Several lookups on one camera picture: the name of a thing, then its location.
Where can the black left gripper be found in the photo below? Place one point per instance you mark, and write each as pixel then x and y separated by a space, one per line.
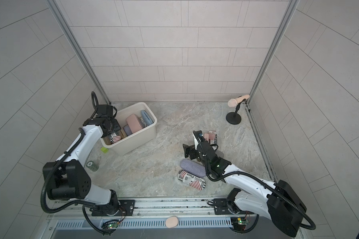
pixel 117 126

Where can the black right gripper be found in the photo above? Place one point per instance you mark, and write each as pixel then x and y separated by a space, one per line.
pixel 193 149

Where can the flag print case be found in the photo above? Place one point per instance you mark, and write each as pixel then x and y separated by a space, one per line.
pixel 210 137
pixel 114 138

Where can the purple case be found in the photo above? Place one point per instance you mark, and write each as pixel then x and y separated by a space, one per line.
pixel 193 168

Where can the lilac case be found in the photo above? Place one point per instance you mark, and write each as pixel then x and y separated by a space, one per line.
pixel 127 130

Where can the pink case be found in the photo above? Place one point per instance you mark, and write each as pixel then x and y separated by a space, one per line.
pixel 134 123

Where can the cream plastic storage box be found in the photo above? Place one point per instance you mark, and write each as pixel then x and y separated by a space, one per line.
pixel 137 139

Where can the light blue case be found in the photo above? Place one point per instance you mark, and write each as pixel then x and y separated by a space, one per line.
pixel 146 119

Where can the tan case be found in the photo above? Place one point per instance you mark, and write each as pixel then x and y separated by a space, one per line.
pixel 107 141

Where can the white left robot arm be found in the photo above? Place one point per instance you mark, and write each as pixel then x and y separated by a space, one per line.
pixel 66 181

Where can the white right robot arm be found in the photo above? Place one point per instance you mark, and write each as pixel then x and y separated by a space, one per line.
pixel 276 201

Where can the green small cube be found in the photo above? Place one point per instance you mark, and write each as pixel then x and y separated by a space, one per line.
pixel 104 150

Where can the flag newspaper case front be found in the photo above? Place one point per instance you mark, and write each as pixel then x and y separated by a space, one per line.
pixel 191 180

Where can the pink microphone on black stand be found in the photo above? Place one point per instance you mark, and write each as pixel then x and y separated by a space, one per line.
pixel 234 117

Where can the right circuit board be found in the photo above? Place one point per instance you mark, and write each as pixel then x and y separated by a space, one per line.
pixel 239 224

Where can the circuit board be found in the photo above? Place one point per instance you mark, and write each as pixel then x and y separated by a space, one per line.
pixel 239 224
pixel 110 225

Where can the left circuit board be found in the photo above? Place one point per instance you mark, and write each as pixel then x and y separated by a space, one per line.
pixel 110 225

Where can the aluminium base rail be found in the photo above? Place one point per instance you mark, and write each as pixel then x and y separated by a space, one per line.
pixel 155 206

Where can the pink oval pad on rail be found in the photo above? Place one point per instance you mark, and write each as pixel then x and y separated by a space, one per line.
pixel 171 222

